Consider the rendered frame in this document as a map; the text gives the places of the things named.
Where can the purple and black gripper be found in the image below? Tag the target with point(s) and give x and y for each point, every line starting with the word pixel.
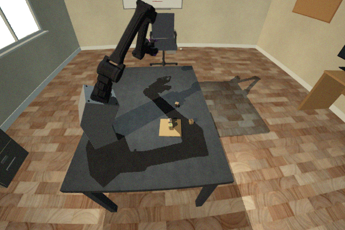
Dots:
pixel 152 42

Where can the tan square mat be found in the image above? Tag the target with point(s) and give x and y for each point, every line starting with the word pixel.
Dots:
pixel 174 132

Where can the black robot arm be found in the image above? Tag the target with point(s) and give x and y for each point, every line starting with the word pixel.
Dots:
pixel 108 72

